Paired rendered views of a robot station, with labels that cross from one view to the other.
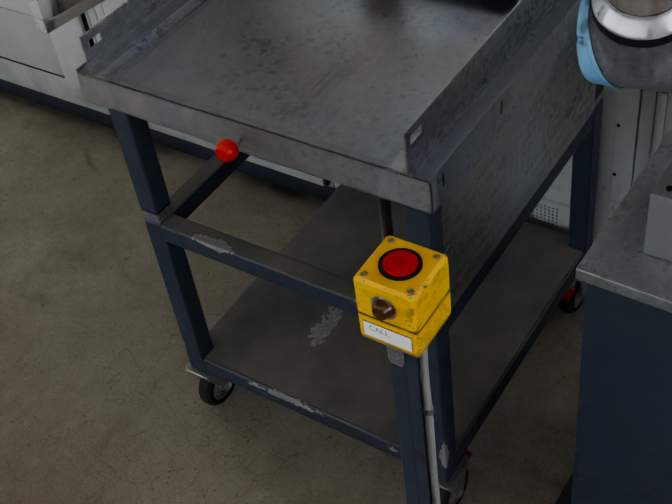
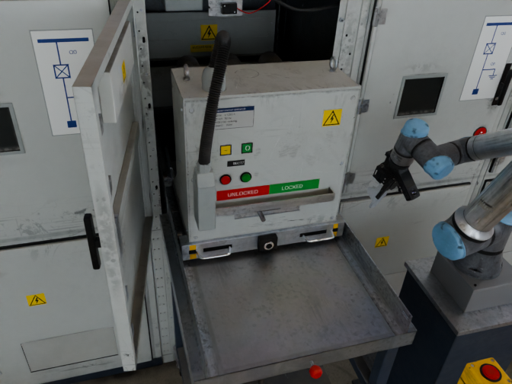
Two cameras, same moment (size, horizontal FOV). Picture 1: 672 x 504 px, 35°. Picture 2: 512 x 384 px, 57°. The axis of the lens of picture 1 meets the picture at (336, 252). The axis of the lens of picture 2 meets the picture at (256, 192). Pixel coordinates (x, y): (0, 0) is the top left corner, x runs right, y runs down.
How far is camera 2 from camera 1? 128 cm
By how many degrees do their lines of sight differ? 44
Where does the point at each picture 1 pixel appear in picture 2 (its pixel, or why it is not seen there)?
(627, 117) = not seen: hidden behind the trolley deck
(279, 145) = (336, 353)
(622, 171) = not seen: hidden behind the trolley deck
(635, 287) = (480, 327)
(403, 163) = (398, 329)
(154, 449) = not seen: outside the picture
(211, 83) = (271, 343)
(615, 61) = (472, 249)
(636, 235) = (453, 307)
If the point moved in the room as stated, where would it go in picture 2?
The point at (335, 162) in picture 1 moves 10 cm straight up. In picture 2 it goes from (367, 346) to (375, 321)
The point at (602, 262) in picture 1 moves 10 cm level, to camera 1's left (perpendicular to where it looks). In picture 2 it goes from (460, 324) to (451, 346)
